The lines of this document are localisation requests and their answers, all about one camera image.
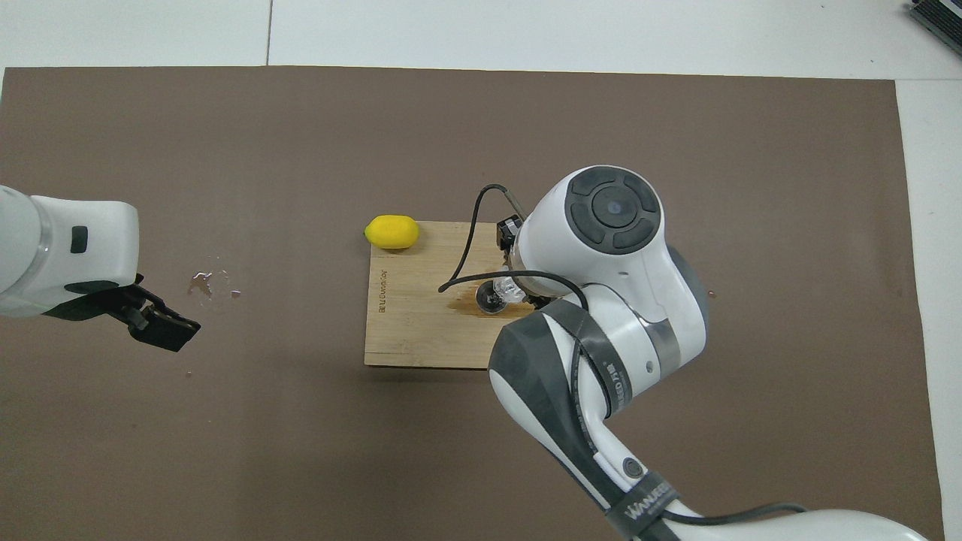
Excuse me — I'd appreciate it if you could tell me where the steel double jigger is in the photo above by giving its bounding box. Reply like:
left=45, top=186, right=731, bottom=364
left=476, top=282, right=508, bottom=315

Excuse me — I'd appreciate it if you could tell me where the brown table mat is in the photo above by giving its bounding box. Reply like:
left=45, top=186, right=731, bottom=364
left=0, top=66, right=946, bottom=541

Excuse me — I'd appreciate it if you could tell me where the bamboo cutting board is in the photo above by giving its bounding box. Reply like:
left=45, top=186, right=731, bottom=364
left=364, top=221, right=527, bottom=370

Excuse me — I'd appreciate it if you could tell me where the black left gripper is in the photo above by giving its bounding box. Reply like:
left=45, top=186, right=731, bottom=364
left=45, top=282, right=202, bottom=352

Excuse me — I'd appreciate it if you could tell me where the yellow lemon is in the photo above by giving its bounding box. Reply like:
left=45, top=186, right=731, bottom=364
left=365, top=215, right=420, bottom=250

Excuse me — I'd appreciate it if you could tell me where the grey ridged device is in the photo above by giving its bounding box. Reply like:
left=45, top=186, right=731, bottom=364
left=906, top=0, right=962, bottom=53

